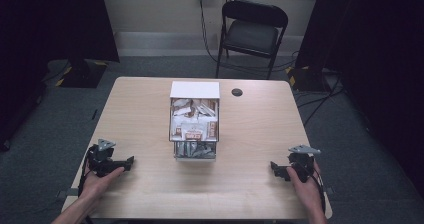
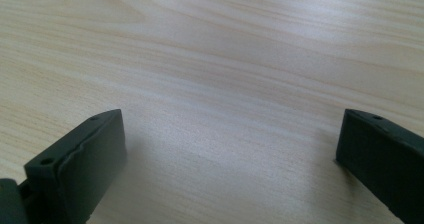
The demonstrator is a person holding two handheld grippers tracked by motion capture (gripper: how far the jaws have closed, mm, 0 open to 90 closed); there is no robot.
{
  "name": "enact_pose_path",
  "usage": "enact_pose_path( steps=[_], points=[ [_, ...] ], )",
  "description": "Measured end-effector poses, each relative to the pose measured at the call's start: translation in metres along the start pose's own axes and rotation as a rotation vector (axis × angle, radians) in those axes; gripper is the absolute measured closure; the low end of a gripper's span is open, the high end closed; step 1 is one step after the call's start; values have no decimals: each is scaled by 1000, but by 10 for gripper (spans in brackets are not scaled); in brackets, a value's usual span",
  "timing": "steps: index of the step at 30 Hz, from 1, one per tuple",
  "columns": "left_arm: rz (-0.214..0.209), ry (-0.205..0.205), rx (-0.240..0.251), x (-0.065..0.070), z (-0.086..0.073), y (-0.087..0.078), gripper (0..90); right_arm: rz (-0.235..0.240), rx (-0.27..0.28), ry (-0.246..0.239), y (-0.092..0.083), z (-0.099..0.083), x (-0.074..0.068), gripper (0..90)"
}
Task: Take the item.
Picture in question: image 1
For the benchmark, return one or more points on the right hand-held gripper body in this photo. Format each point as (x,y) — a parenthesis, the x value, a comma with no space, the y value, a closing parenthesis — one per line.
(301,162)

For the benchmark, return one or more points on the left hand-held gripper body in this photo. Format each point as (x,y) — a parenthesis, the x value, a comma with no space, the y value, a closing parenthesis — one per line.
(101,160)

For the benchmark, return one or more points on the person's left hand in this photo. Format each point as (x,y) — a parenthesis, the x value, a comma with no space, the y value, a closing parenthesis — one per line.
(97,183)

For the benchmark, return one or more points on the person's right hand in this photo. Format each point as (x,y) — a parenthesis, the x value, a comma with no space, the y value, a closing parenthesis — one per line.
(306,192)

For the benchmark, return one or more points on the grey table clamp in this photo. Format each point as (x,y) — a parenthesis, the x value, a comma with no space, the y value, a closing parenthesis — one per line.
(66,193)

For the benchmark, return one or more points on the pile of silver packets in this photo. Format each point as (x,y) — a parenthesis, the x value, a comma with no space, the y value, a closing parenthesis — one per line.
(195,149)

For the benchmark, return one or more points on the pile of white brown packets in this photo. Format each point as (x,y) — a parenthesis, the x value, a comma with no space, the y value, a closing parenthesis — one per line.
(193,120)

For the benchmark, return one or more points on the black stand base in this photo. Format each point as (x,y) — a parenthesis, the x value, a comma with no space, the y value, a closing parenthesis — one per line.
(81,74)
(306,79)

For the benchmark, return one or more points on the white drawer cabinet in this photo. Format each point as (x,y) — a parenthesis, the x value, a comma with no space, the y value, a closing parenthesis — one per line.
(195,89)

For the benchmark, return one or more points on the black folding chair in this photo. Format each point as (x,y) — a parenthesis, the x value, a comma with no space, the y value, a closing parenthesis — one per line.
(250,35)

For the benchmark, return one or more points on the black curtain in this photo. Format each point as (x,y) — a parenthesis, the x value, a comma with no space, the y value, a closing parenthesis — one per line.
(376,50)
(40,34)

